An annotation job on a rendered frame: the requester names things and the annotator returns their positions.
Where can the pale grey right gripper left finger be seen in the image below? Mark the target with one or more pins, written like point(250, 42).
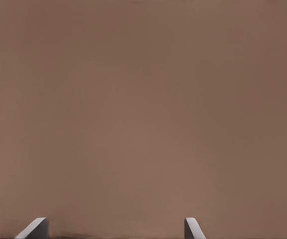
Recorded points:
point(38, 229)

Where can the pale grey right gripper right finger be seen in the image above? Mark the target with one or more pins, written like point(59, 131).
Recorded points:
point(192, 228)

